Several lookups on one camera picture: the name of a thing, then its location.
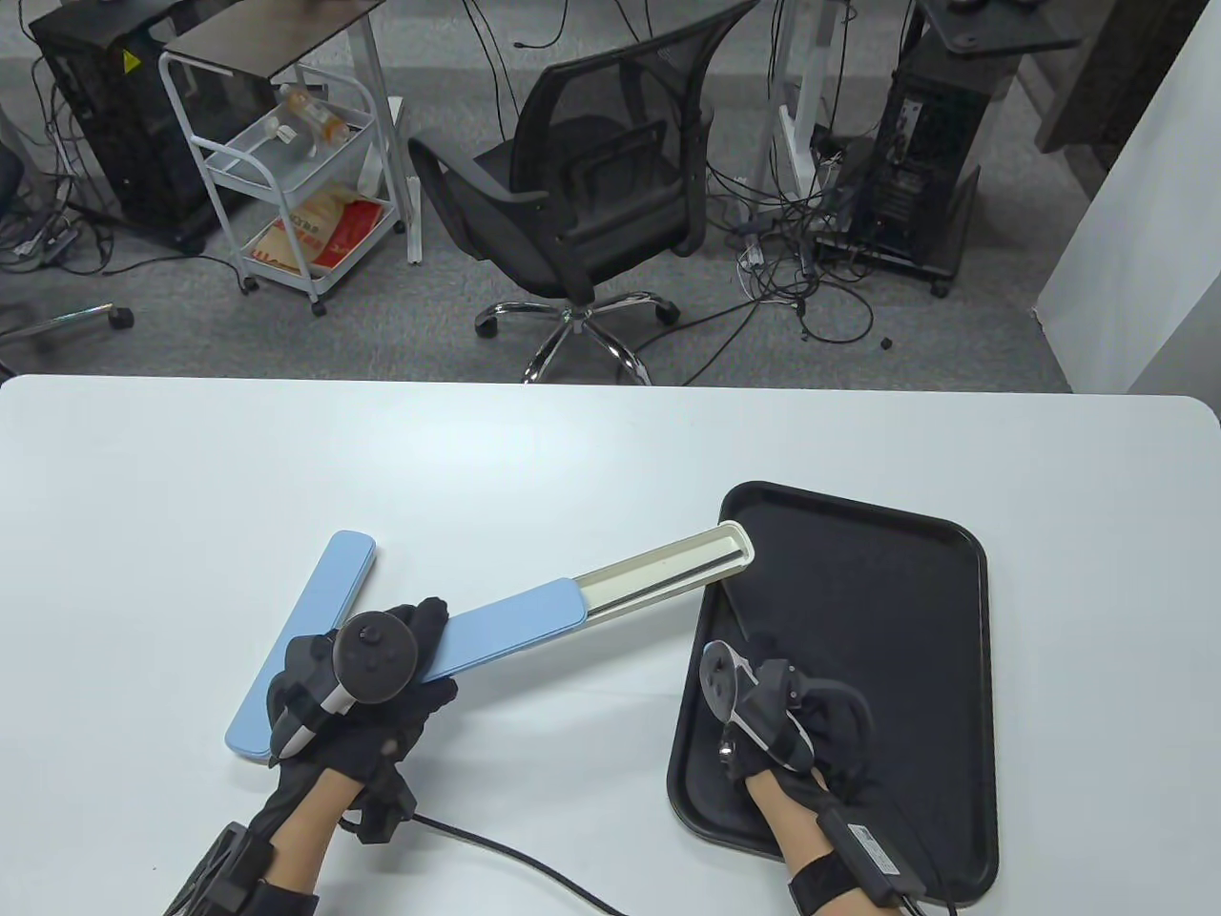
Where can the person's left hand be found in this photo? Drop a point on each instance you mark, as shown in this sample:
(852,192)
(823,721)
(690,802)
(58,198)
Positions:
(401,716)

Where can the person's right hand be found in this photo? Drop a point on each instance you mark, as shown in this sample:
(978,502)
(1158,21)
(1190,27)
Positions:
(752,763)

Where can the blue lunch box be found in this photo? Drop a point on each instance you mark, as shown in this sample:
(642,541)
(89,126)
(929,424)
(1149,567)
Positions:
(315,630)
(506,630)

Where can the person's left forearm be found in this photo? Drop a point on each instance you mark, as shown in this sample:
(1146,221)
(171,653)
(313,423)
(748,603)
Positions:
(315,830)

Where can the person's right forearm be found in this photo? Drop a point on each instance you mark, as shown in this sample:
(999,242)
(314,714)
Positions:
(792,821)

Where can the grey hand controller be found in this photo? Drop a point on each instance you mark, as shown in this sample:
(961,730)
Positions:
(763,706)
(374,658)

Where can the black glove sensor box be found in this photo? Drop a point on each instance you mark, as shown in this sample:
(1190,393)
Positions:
(382,811)
(863,844)

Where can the black plastic tray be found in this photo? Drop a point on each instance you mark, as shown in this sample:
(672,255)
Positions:
(878,572)

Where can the black mesh office chair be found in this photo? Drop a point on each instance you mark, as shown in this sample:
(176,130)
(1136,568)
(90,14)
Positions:
(515,239)

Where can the red and orange bag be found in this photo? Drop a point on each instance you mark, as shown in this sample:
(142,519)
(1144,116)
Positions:
(324,229)

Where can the white power strip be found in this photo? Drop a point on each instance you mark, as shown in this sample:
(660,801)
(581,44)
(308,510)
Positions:
(754,258)

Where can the chrome chair leg with caster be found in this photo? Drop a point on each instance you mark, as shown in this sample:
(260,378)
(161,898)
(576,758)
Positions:
(67,322)

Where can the white desk leg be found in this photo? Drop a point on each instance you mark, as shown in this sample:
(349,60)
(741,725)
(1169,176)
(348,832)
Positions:
(399,191)
(811,86)

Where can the white rolling cart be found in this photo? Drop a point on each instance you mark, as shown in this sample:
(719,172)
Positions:
(277,157)

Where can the clear bottle orange liquid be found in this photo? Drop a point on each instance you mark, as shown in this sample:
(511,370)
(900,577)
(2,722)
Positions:
(315,114)

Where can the black computer tower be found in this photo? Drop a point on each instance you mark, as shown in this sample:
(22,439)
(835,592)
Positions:
(124,143)
(916,162)

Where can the brown desk top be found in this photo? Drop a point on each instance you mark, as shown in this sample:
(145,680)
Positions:
(267,33)

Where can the dark brown cabinet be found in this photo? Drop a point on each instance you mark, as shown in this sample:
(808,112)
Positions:
(1107,76)

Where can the dark desk top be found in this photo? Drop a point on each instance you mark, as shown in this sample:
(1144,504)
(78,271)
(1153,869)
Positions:
(1002,29)

